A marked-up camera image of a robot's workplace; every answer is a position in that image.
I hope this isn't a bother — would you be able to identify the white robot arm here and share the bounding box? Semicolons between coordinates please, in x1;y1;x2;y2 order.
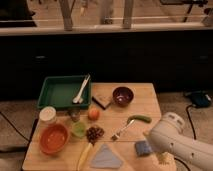
147;112;213;171

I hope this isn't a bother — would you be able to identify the grey triangular cloth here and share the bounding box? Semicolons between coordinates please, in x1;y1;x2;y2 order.
90;144;123;169

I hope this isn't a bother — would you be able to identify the orange bowl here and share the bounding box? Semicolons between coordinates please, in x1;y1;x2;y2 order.
39;123;70;155

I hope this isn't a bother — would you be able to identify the brown wooden block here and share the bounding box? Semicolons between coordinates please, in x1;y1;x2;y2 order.
92;94;111;110

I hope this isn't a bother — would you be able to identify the yellow banana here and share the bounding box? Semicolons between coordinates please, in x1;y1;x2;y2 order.
76;143;93;171

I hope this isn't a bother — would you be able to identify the green cucumber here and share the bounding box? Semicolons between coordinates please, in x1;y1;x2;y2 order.
127;115;152;124

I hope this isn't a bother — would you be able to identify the orange fruit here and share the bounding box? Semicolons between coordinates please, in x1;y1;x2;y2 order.
88;108;100;121

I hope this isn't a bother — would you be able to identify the white lidded jar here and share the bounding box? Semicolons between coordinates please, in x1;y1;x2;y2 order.
39;106;56;124

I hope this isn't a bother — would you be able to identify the bunch of dark grapes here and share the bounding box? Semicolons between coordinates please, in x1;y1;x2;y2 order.
86;126;105;145

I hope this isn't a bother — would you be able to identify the dark blue floor device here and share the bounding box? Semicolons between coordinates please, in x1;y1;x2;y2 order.
186;91;212;108

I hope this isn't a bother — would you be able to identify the purple bowl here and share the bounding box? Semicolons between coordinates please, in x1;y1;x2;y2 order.
113;87;134;107

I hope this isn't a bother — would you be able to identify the small green cup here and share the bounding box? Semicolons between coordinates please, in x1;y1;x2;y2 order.
71;121;86;138

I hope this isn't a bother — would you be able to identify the white plastic spoon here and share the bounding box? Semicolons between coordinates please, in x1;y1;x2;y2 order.
72;74;90;104

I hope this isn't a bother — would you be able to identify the green plastic tray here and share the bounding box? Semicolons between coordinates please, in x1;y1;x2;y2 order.
37;75;91;110

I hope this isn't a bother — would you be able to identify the blue sponge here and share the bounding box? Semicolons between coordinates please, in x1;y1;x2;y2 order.
135;141;153;157

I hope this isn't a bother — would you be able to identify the black cable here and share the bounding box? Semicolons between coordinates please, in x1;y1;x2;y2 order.
174;103;201;171

